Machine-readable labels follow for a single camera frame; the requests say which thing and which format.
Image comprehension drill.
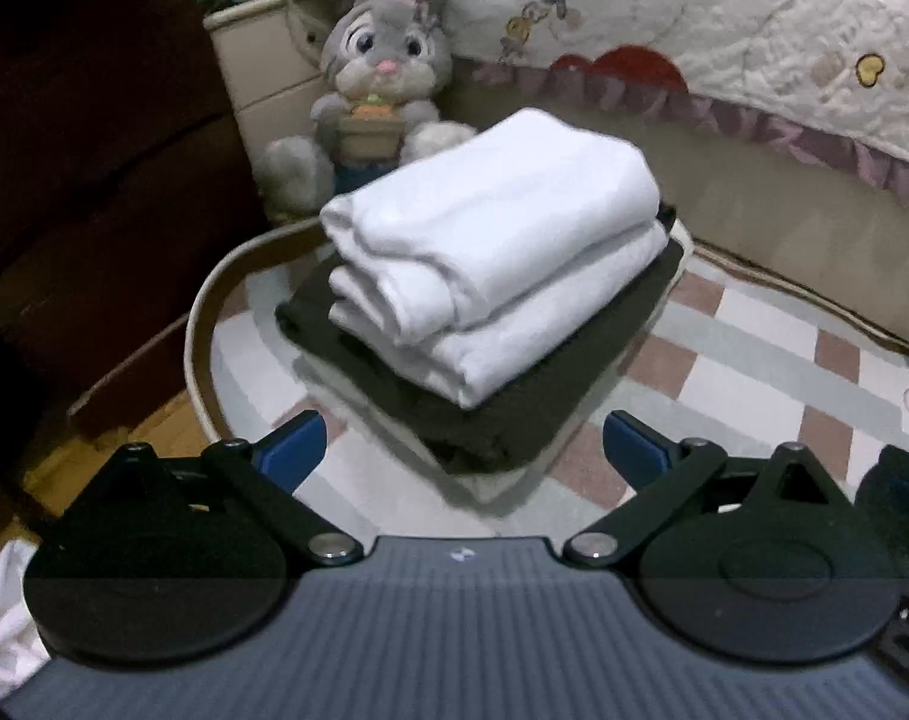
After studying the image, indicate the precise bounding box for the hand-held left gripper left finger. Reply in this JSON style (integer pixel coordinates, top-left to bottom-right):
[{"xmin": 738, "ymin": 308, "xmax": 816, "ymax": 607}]
[{"xmin": 71, "ymin": 411, "xmax": 365, "ymax": 567}]

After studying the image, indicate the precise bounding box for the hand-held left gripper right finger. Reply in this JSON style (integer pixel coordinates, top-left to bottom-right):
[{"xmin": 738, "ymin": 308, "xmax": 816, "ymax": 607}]
[{"xmin": 563, "ymin": 411, "xmax": 853, "ymax": 567}]

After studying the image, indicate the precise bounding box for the folded dark garment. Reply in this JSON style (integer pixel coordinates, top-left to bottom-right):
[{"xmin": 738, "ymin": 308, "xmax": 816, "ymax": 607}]
[{"xmin": 274, "ymin": 202, "xmax": 688, "ymax": 476}]

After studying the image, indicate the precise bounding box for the folded white garment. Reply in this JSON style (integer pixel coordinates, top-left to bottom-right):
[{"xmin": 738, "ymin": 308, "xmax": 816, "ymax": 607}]
[{"xmin": 326, "ymin": 221, "xmax": 669, "ymax": 411}]

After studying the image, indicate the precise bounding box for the pink grey checkered mat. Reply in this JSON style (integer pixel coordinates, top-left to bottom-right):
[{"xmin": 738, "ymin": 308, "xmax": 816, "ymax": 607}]
[{"xmin": 184, "ymin": 217, "xmax": 909, "ymax": 541}]

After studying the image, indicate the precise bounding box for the white cloth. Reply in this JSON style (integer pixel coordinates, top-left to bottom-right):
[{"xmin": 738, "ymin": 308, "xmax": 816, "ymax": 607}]
[{"xmin": 0, "ymin": 536, "xmax": 56, "ymax": 700}]

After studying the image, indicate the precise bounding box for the cream cabinet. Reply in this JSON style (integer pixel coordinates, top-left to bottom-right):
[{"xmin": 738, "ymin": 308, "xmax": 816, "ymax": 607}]
[{"xmin": 203, "ymin": 0, "xmax": 339, "ymax": 170}]

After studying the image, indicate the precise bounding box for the dark wooden furniture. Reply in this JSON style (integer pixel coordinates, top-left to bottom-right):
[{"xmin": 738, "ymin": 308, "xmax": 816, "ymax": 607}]
[{"xmin": 0, "ymin": 0, "xmax": 269, "ymax": 432}]

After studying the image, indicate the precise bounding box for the grey rabbit plush toy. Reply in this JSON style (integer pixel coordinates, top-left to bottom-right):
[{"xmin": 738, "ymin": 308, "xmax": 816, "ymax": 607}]
[{"xmin": 255, "ymin": 0, "xmax": 479, "ymax": 224}]

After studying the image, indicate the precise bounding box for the white quilted blanket purple ruffle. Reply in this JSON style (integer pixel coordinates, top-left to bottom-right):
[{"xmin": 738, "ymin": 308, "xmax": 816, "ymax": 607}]
[{"xmin": 439, "ymin": 0, "xmax": 909, "ymax": 215}]

